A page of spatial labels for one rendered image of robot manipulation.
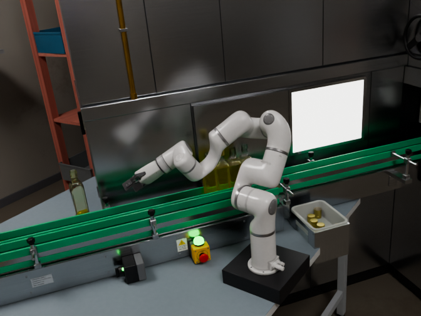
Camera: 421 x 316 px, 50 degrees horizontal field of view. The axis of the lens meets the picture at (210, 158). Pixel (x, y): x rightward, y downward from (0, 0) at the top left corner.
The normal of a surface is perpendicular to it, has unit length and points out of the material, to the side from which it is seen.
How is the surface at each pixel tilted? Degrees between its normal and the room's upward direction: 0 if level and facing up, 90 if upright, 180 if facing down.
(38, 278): 90
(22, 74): 90
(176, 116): 90
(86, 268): 90
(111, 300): 0
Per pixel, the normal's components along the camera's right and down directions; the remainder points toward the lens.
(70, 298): -0.09, -0.92
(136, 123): 0.32, 0.34
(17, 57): 0.81, 0.16
